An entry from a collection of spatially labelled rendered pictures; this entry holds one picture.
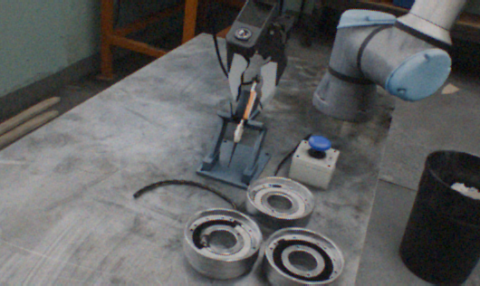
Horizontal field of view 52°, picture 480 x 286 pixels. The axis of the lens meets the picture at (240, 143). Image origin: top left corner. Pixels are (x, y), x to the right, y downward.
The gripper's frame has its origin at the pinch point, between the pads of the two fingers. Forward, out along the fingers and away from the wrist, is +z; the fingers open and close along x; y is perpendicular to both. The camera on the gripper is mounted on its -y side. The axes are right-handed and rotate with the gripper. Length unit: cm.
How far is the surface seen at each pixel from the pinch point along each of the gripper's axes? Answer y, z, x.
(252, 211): -17.3, 9.1, -7.7
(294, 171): -1.6, 10.1, -10.7
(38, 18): 125, 48, 146
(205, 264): -30.4, 9.3, -5.7
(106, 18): 165, 54, 133
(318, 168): -1.7, 8.1, -14.5
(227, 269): -29.7, 9.4, -8.5
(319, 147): 0.0, 4.9, -13.6
